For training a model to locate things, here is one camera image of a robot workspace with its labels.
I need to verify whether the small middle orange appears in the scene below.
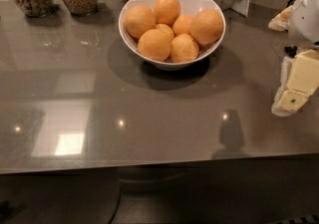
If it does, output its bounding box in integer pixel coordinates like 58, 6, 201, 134
172, 14, 192, 36

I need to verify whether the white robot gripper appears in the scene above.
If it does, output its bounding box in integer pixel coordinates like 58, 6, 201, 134
268, 0, 319, 116

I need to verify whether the orange at bowl top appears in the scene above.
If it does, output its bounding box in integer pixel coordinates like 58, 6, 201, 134
154, 0, 180, 26

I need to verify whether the white ceramic bowl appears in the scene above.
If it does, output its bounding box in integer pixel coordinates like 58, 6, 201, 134
118, 0, 226, 71

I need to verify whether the small hidden centre orange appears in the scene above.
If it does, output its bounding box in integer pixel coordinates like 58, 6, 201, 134
156, 24, 174, 41

